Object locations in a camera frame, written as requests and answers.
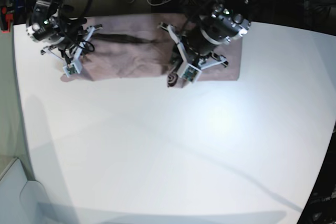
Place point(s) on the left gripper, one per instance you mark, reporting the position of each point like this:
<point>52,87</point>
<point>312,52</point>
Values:
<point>211,26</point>

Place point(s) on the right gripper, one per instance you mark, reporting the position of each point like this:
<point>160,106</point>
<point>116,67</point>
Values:
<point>62,33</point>

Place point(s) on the mauve t-shirt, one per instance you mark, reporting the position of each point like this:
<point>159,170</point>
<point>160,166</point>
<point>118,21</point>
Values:
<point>112,60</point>

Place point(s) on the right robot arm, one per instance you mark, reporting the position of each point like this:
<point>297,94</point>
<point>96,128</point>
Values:
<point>44,9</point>

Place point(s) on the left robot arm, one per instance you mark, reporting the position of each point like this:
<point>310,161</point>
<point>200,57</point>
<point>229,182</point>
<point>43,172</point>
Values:
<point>245,7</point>

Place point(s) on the red and black clamp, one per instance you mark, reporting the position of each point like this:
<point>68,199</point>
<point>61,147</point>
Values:
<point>7,18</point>

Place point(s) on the grey side table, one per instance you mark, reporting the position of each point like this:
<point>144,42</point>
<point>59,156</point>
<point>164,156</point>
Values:
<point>22,200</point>

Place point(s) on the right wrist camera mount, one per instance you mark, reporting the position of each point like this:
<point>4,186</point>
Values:
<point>70,57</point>

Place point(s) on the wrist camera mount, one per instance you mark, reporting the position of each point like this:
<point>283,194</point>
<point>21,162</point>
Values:
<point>70,57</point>
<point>189,58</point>

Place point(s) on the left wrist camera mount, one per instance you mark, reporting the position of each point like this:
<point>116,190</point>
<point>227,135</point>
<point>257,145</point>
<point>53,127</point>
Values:
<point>189,58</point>

